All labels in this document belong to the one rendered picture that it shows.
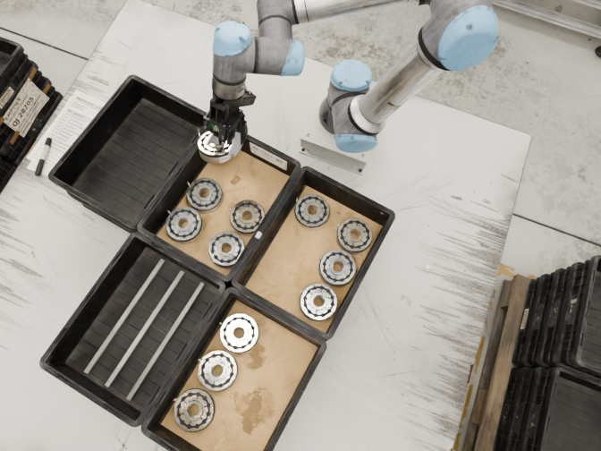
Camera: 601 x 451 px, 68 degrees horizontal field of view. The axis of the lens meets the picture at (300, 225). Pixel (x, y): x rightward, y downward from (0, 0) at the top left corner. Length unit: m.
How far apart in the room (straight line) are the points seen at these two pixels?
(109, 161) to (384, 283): 0.93
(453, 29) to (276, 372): 0.91
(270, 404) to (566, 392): 1.16
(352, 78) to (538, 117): 1.66
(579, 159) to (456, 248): 1.39
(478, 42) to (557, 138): 1.83
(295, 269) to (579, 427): 1.21
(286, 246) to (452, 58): 0.66
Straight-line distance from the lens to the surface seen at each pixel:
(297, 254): 1.29
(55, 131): 1.77
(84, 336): 1.37
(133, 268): 1.35
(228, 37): 0.96
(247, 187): 1.36
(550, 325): 1.97
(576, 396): 2.00
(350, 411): 1.40
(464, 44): 0.99
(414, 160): 1.60
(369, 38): 2.79
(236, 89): 1.03
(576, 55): 3.15
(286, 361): 1.25
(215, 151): 1.21
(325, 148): 1.46
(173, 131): 1.48
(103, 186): 1.46
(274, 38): 1.01
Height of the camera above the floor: 2.08
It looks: 72 degrees down
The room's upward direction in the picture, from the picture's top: 6 degrees clockwise
